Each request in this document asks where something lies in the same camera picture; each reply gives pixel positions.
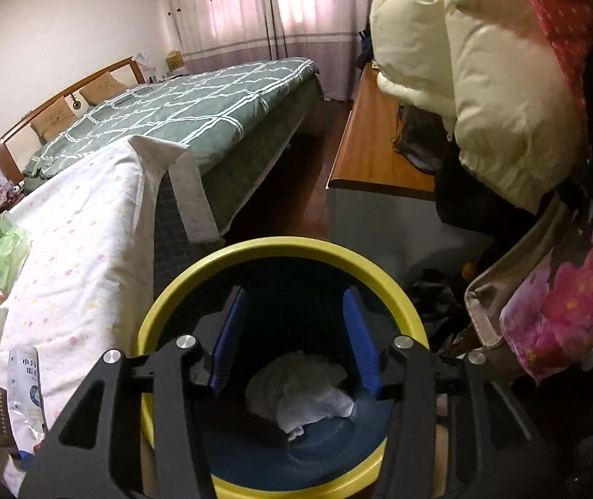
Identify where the floral pink garment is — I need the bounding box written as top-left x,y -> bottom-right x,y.
464,198 -> 593,381

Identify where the cream puffer jacket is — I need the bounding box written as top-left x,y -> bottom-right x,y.
369,0 -> 584,212

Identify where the white tissue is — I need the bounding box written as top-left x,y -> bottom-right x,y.
246,351 -> 355,442

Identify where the dark clothes pile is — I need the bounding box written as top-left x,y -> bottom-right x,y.
355,22 -> 374,71

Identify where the wooden headboard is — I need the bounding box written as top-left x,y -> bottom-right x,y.
0,57 -> 145,184

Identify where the clear green lidded jar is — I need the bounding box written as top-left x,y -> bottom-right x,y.
0,211 -> 17,239

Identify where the wooden low cabinet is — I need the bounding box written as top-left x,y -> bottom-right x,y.
328,65 -> 435,200

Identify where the yellow rimmed trash bin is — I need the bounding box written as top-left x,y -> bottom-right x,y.
136,237 -> 426,498

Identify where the left brown pillow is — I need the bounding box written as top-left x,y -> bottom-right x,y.
30,98 -> 78,143

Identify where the green wet wipes pack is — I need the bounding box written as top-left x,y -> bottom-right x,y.
0,227 -> 32,295

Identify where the white dotted table cloth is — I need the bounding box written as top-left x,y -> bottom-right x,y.
0,135 -> 219,496

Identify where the red dotted quilted jacket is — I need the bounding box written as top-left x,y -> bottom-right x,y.
529,0 -> 593,111

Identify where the green plaid bed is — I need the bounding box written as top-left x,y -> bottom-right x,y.
22,57 -> 322,233

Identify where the white barcode carton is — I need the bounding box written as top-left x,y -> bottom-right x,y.
7,345 -> 47,467

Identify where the right brown pillow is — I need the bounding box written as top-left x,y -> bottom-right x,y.
80,72 -> 127,106

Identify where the pink white curtain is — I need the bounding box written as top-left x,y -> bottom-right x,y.
162,0 -> 371,100

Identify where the brown pillow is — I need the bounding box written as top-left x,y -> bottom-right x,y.
30,98 -> 78,143
80,72 -> 127,106

